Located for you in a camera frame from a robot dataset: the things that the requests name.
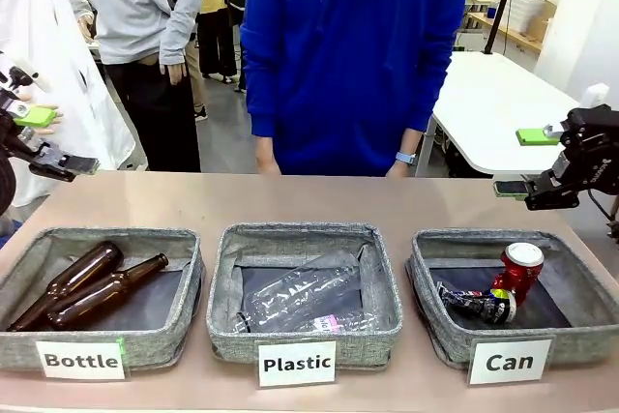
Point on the large clear plastic bottle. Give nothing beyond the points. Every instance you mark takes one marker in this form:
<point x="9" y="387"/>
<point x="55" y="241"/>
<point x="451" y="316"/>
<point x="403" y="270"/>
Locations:
<point x="300" y="292"/>

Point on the cardboard box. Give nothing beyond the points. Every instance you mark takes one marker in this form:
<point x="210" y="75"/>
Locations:
<point x="542" y="21"/>

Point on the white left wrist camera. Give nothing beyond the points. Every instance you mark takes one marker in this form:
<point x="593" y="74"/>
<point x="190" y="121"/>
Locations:
<point x="14" y="72"/>

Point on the small plastic bottle pink label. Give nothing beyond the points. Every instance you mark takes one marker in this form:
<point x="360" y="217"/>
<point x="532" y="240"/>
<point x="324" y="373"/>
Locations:
<point x="350" y="322"/>

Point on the stacked white crates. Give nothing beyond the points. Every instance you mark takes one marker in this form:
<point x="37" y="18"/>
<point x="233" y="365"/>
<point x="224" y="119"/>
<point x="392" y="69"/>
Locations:
<point x="524" y="7"/>

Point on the blue-sweater person left hand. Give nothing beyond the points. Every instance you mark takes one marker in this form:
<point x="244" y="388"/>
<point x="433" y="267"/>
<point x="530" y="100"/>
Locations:
<point x="399" y="170"/>

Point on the crushed red can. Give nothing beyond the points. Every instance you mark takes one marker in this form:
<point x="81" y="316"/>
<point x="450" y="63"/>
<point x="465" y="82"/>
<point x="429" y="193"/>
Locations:
<point x="520" y="273"/>

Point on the wooden workbench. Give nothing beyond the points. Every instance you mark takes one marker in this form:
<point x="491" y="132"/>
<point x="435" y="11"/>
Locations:
<point x="508" y="36"/>

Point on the white sign reading Bottle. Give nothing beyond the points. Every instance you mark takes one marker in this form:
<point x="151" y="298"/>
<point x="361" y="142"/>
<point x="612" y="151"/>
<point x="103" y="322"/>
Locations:
<point x="82" y="360"/>

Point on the brown glass beer bottle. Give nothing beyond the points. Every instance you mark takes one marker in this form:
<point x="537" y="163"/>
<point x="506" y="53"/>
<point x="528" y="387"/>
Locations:
<point x="92" y="263"/>
<point x="101" y="297"/>

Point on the white-coat person hand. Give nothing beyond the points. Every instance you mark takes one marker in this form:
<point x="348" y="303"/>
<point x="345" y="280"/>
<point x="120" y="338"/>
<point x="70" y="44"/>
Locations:
<point x="53" y="118"/>

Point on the white sign reading Can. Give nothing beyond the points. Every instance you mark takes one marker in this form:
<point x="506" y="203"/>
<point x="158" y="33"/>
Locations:
<point x="510" y="361"/>

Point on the person in black clothes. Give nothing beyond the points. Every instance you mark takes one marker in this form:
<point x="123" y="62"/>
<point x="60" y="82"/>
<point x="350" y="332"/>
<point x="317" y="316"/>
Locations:
<point x="239" y="21"/>

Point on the blue-sleeved right forearm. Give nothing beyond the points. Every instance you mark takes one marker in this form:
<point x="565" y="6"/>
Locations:
<point x="263" y="103"/>

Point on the grey-top person hand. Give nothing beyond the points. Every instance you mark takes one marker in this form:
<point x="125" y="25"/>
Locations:
<point x="86" y="27"/>
<point x="176" y="73"/>

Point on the person in white coat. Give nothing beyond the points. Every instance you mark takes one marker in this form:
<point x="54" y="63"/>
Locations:
<point x="58" y="45"/>

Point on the person in blue sweater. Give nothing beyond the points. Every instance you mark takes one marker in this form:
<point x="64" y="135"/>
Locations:
<point x="353" y="55"/>

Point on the light blue wristband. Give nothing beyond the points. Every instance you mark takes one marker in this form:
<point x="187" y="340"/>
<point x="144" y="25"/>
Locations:
<point x="406" y="158"/>

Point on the blue-sleeved left forearm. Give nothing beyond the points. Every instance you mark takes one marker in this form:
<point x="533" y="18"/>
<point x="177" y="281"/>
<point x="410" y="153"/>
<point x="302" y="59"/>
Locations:
<point x="430" y="94"/>

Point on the grey fabric basket Can label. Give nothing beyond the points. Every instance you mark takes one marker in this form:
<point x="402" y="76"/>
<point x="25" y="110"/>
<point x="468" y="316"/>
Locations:
<point x="580" y="343"/>

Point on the grey fabric basket Plastic label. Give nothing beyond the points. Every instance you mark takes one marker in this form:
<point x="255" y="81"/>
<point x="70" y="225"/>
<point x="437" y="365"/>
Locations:
<point x="232" y="347"/>

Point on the person in grey top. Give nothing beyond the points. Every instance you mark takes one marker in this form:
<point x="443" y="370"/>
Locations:
<point x="130" y="7"/>

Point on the blue-sweater person right hand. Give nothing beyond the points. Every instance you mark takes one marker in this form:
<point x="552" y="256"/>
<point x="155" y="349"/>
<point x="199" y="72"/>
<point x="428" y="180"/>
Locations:
<point x="270" y="165"/>

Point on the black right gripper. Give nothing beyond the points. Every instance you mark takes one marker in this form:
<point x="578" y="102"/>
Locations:
<point x="592" y="152"/>

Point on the white background table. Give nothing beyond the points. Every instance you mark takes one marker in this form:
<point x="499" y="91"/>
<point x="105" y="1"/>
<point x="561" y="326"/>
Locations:
<point x="493" y="103"/>

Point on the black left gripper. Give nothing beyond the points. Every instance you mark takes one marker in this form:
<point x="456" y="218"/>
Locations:
<point x="6" y="142"/>

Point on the grey fabric basket Bottle label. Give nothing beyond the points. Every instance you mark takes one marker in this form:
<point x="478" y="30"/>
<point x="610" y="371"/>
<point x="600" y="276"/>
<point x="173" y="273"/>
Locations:
<point x="159" y="347"/>

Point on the white sign reading Plastic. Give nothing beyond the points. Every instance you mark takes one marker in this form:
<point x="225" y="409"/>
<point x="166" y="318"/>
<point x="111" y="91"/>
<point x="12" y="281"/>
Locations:
<point x="296" y="363"/>

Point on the crushed dark blue can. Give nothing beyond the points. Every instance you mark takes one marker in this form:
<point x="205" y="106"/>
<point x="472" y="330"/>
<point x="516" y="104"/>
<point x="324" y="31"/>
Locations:
<point x="483" y="306"/>

